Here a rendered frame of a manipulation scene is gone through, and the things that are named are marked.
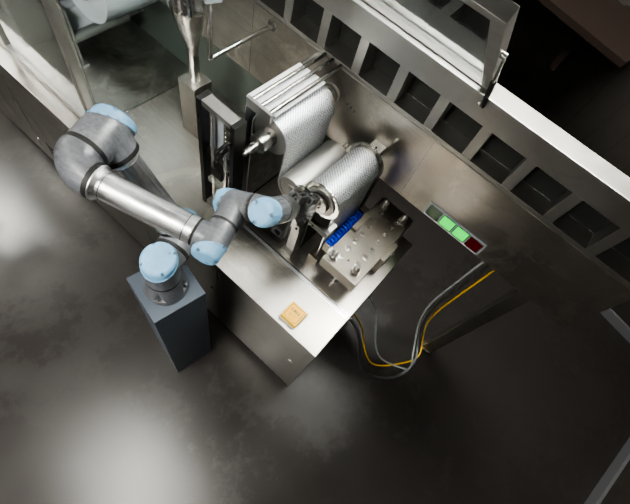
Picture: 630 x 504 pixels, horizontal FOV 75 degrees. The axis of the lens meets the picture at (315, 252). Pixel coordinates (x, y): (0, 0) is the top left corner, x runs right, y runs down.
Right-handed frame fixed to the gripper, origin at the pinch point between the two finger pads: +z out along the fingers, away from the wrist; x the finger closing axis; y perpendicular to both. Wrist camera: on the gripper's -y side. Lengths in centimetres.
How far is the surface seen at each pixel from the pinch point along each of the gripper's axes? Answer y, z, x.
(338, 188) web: 10.8, 1.4, -3.8
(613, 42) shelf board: 113, 100, -41
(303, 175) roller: 5.4, 6.3, 9.8
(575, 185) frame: 52, 5, -55
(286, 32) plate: 38, 16, 47
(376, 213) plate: 4.4, 37.0, -14.3
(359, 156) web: 21.1, 12.9, -0.5
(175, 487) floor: -153, 9, -24
